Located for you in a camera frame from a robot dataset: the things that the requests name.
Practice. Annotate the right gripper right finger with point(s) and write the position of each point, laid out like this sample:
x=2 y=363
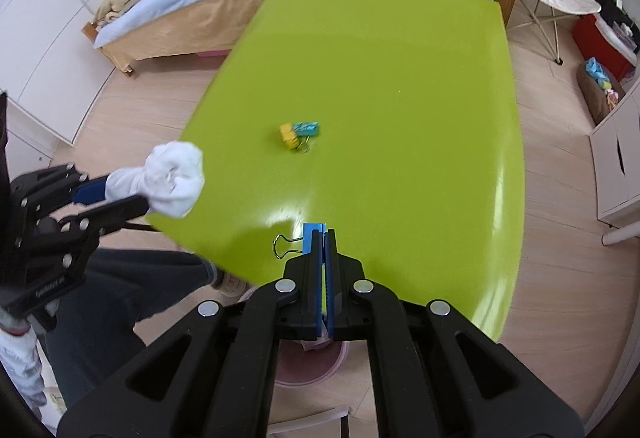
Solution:
x=434 y=372

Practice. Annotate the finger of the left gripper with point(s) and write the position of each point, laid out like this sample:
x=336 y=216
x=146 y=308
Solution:
x=103 y=219
x=56 y=187

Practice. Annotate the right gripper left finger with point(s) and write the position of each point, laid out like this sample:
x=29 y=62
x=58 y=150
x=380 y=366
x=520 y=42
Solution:
x=212 y=373

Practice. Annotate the white tissue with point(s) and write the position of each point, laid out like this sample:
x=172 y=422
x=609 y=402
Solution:
x=171 y=179

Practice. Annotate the blue binder clip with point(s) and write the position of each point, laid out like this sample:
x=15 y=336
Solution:
x=283 y=246

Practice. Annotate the yellow binder clip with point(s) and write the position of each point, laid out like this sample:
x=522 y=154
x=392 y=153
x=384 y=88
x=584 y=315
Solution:
x=292 y=141

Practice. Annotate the teal binder clip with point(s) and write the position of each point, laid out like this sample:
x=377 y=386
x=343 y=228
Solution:
x=306 y=130

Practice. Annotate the pink trash bin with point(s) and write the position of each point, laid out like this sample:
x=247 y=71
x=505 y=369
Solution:
x=308 y=364

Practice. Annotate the gloved left hand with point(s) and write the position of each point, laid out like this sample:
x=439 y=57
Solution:
x=20 y=358

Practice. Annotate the white wardrobe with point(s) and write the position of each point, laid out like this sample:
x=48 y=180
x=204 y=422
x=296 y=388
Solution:
x=49 y=67

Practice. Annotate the beige plush on bed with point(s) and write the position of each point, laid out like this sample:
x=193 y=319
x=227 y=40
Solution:
x=117 y=5

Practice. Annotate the white drawer unit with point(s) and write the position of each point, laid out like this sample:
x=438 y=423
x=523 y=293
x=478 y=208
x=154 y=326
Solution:
x=615 y=153

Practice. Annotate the green table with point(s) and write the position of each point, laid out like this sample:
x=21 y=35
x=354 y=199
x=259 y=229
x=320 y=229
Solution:
x=418 y=166

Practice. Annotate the brown pet bed with toys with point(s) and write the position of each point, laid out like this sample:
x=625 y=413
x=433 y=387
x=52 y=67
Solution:
x=600 y=89

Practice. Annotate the red storage box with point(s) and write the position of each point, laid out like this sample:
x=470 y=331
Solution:
x=592 y=43

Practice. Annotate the black bag with hat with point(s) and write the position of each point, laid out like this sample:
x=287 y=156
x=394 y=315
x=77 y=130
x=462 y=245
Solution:
x=613 y=15

